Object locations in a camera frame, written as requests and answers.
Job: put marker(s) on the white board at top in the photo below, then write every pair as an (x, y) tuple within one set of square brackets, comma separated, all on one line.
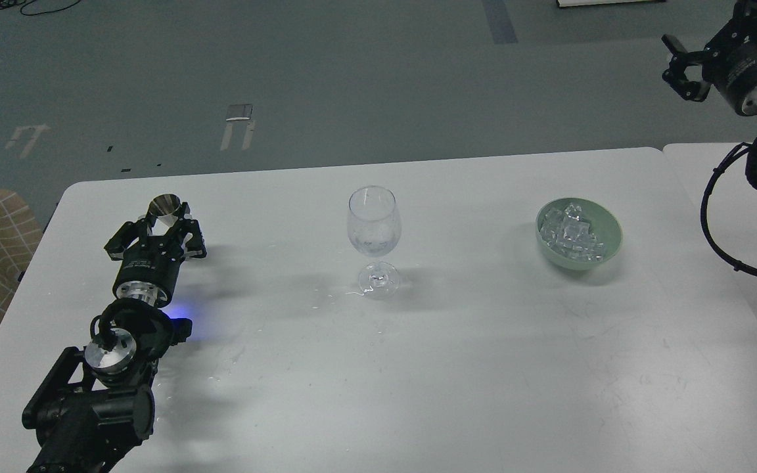
[(570, 4)]

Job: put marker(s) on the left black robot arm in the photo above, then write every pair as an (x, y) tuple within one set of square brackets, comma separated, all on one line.
[(96, 403)]

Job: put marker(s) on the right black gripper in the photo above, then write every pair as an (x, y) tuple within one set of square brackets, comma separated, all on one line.
[(731, 58)]

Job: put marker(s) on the clear wine glass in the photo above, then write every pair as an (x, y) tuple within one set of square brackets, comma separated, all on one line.
[(373, 227)]

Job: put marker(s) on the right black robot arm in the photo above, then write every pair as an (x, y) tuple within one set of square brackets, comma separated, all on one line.
[(728, 209)]

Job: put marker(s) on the green bowl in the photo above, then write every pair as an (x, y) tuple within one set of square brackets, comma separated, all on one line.
[(604, 223)]

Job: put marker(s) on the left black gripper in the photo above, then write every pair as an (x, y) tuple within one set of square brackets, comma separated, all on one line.
[(150, 264)]

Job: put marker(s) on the pile of ice cubes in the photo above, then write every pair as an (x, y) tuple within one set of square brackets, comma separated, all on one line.
[(568, 232)]

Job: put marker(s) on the silver metal jigger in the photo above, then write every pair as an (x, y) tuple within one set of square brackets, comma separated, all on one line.
[(165, 208)]

